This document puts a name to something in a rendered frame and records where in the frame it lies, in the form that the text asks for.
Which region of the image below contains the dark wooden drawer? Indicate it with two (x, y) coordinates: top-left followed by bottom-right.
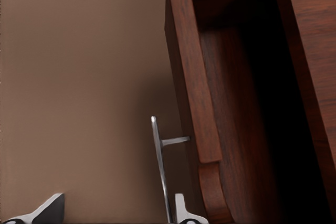
(164, 0), (331, 224)

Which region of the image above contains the dark wooden cabinet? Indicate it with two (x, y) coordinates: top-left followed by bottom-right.
(245, 0), (336, 224)

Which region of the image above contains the silver drawer handle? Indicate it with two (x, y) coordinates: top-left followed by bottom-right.
(151, 115), (191, 224)

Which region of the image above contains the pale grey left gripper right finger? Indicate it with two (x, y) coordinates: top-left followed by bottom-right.
(175, 193), (209, 224)

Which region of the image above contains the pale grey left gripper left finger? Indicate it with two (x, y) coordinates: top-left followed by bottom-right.
(0, 193), (65, 224)

